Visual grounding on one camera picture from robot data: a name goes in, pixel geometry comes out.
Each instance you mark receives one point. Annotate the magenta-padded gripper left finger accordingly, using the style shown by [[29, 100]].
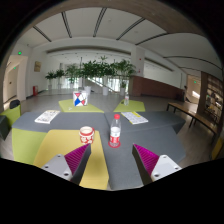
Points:
[[75, 161]]

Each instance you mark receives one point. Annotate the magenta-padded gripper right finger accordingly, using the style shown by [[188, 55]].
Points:
[[150, 161]]

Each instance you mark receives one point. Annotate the clear red-capped water bottle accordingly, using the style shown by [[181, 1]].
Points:
[[115, 133]]

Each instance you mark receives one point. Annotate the red floral mug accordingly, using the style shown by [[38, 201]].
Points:
[[86, 135]]

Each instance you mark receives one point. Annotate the white booklet with yellow tab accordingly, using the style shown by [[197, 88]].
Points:
[[135, 117]]

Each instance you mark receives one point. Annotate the white printed magazine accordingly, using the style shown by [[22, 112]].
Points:
[[47, 116]]

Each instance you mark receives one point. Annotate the white red blue cube box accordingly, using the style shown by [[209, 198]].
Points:
[[80, 99]]

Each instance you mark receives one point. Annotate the long wooden bench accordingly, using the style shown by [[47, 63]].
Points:
[[191, 113]]

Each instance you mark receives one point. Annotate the small clear plastic bottle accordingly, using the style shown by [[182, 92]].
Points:
[[126, 100]]

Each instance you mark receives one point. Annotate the person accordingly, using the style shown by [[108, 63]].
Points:
[[184, 93]]

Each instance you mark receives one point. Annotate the red floor bin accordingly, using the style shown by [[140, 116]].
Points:
[[35, 90]]

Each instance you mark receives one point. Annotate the dark chair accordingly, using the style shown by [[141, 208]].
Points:
[[14, 103]]

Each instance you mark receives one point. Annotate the wooden shelf unit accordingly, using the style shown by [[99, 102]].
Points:
[[211, 96]]

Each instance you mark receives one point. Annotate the row of green potted plants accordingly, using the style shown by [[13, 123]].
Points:
[[93, 70]]

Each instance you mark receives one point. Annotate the framed wall picture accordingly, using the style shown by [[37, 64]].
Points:
[[37, 66]]

